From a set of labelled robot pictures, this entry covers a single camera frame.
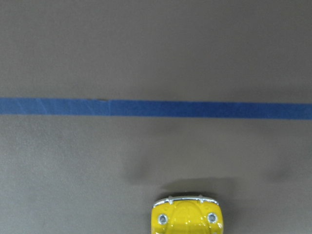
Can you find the yellow beetle toy car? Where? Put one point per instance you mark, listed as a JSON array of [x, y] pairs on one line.
[[187, 214]]

